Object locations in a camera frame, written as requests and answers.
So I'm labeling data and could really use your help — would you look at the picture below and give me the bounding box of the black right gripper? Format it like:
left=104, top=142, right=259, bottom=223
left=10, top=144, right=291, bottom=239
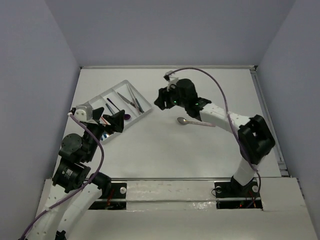
left=154, top=82, right=188, bottom=110

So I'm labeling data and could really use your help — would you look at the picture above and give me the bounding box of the dark grey chopstick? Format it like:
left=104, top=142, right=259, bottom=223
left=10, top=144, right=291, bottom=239
left=105, top=103, right=115, bottom=115

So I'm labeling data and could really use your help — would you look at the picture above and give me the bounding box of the purple spoon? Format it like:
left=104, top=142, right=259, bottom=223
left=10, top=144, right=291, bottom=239
left=107, top=98, right=131, bottom=121

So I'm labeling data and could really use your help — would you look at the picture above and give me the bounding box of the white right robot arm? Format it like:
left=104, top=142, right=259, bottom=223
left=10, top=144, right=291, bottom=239
left=154, top=76, right=275, bottom=196

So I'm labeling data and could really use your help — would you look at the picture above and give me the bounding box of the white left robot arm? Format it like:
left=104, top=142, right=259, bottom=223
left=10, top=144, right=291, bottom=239
left=21, top=105, right=125, bottom=240

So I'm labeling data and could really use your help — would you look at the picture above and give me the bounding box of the white cutlery tray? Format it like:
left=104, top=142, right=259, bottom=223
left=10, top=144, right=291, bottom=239
left=87, top=80, right=153, bottom=132

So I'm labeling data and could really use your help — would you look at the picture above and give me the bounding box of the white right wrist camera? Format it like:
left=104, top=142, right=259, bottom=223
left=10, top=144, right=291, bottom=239
left=163, top=71, right=179, bottom=91

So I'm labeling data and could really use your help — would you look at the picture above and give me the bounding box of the dark handled knife in tray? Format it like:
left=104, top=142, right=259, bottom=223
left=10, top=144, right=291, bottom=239
left=117, top=92, right=143, bottom=114

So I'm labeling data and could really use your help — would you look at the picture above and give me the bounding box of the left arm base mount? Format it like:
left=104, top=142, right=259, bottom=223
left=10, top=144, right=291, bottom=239
left=89, top=181, right=127, bottom=211

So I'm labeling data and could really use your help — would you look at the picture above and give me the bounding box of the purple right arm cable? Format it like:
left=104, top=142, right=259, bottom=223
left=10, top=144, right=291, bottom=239
left=164, top=67, right=262, bottom=201

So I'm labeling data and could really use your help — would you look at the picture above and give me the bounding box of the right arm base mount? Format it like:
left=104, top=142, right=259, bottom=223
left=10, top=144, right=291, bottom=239
left=211, top=181, right=263, bottom=210

